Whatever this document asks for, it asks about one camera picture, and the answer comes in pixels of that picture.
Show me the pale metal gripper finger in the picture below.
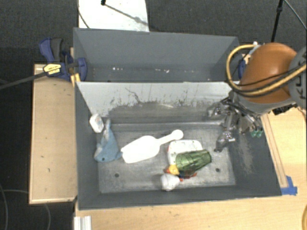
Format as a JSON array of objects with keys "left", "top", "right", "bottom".
[
  {"left": 207, "top": 103, "right": 225, "bottom": 118},
  {"left": 213, "top": 130, "right": 237, "bottom": 153}
]

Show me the green clear plastic cup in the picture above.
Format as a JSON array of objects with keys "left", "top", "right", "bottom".
[{"left": 175, "top": 149, "right": 213, "bottom": 175}]

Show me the white plastic box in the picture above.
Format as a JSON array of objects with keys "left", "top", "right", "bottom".
[{"left": 166, "top": 139, "right": 204, "bottom": 166}]

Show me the yellow and red toy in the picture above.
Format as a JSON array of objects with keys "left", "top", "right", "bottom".
[{"left": 163, "top": 164, "right": 198, "bottom": 182}]

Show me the white crumpled lump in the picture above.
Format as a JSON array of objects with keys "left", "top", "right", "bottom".
[{"left": 160, "top": 173, "right": 181, "bottom": 192}]

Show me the white plastic scoop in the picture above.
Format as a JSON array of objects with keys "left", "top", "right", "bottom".
[{"left": 120, "top": 129, "right": 185, "bottom": 164}]

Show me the grey metal bin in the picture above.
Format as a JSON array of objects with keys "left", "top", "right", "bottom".
[{"left": 71, "top": 27, "right": 283, "bottom": 210}]

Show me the blue toy shark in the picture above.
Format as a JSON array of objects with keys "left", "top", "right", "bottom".
[{"left": 93, "top": 118, "right": 123, "bottom": 163}]

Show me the small white printed packet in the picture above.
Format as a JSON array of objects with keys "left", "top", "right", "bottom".
[{"left": 89, "top": 113, "right": 105, "bottom": 134}]

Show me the pale wood flat board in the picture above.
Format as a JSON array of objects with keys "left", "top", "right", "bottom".
[{"left": 28, "top": 63, "right": 79, "bottom": 205}]

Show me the black cylinder on white bracket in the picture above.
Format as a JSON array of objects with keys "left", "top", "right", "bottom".
[{"left": 272, "top": 104, "right": 298, "bottom": 116}]

